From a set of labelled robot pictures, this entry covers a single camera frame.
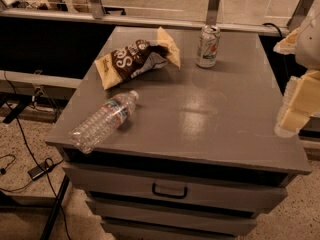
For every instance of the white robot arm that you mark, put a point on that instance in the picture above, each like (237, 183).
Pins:
(307, 52)

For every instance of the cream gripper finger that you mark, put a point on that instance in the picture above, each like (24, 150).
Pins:
(288, 44)
(301, 100)

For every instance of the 7up soda can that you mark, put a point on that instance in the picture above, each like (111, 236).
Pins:
(208, 46)

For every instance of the metal window frame rail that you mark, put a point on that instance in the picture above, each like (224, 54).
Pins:
(258, 16)

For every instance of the grey drawer cabinet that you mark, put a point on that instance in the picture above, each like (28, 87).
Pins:
(210, 130)

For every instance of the black drawer handle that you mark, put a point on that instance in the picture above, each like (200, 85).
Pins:
(167, 192)

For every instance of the brown yellow chip bag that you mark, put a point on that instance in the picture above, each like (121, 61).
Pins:
(124, 64)

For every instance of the clear plastic water bottle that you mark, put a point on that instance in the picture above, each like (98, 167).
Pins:
(104, 122)

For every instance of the black stand leg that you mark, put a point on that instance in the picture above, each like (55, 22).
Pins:
(55, 209)

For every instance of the black power adapter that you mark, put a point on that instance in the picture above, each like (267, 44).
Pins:
(38, 171)

